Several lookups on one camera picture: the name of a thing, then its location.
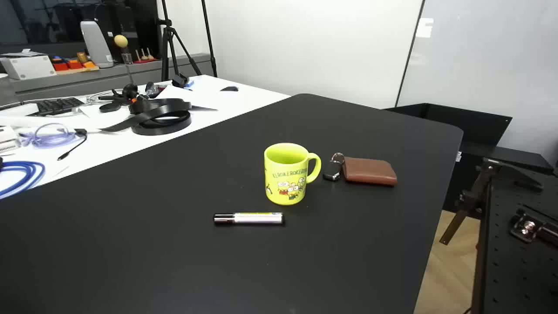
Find white marker with black cap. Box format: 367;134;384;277
213;211;286;226

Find lime green cartoon mug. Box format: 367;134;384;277
262;141;323;207

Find black car key fob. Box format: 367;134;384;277
321;150;348;183

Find brown leather key case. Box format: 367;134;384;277
341;155;400;188

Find black slanted pole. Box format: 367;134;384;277
201;0;220;78

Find yellow ball on black stand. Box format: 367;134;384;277
98;33;142;115

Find grey desk partition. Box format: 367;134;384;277
0;52;215;108

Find black metal stand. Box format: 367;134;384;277
440;155;546;246

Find red and orange small items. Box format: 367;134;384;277
51;52;102;75

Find black keyboard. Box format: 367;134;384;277
28;96;88;117

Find black perforated board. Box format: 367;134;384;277
471;179;558;314

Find silver metal clamp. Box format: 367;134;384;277
510;205;558;249

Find black coiled strap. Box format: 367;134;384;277
100;94;218;137

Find black camera tripod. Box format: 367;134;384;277
156;0;205;83

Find thin black cable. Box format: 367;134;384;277
56;127;91;162

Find light blue cable coil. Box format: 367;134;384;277
20;120;84;150

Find dark blue cable coil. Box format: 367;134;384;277
0;160;48;200

